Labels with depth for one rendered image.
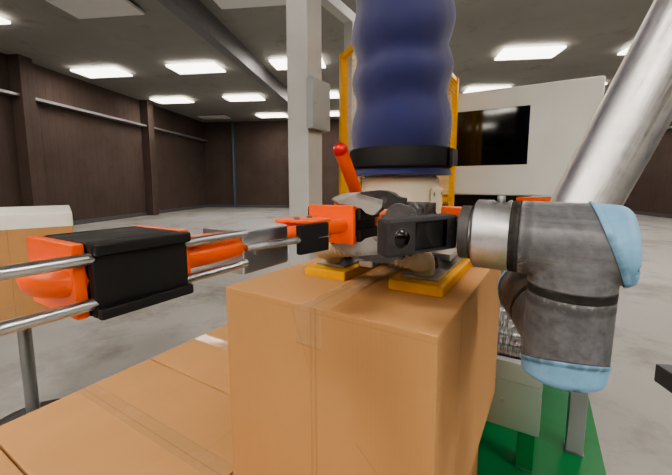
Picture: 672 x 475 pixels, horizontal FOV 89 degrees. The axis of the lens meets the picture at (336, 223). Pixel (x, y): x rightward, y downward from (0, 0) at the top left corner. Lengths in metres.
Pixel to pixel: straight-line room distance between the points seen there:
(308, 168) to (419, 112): 1.53
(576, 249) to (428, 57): 0.45
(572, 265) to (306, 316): 0.36
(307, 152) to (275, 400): 1.70
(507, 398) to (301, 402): 0.77
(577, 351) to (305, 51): 2.10
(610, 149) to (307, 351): 0.52
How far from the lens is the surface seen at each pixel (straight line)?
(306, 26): 2.36
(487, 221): 0.45
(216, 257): 0.33
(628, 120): 0.61
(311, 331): 0.57
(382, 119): 0.70
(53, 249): 0.30
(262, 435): 0.75
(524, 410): 1.27
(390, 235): 0.41
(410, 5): 0.76
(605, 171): 0.59
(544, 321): 0.47
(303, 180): 2.19
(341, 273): 0.68
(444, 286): 0.62
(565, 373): 0.49
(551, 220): 0.45
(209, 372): 1.24
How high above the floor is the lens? 1.14
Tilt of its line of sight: 7 degrees down
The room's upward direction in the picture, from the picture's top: straight up
